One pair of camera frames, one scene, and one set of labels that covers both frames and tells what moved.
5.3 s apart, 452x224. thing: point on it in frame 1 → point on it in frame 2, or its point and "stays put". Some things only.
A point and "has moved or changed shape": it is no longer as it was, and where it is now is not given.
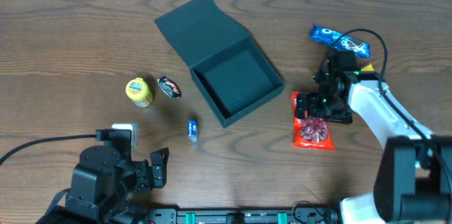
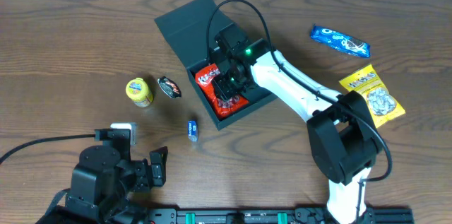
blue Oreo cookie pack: (347, 43) stays put
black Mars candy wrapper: (169, 87) stays put
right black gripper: (316, 105) → (223, 87)
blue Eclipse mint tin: (192, 131) stays put
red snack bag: (310, 131) has moved or changed shape
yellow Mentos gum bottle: (137, 90) stays put
